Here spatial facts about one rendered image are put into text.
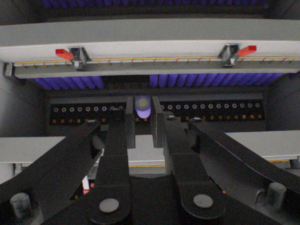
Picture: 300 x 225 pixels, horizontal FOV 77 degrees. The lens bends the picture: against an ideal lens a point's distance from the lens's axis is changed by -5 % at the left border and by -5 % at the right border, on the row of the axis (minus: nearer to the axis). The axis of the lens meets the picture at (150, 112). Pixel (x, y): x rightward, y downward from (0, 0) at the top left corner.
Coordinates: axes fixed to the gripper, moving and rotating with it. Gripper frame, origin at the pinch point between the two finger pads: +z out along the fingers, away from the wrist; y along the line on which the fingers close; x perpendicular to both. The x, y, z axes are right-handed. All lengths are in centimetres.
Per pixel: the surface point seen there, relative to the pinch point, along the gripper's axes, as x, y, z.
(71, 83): 0.3, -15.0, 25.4
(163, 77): 1.6, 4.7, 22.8
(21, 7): 16.8, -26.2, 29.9
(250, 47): 7.1, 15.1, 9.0
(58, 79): 1.4, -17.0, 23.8
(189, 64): 4.4, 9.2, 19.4
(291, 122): -8.4, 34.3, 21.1
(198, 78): 1.3, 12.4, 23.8
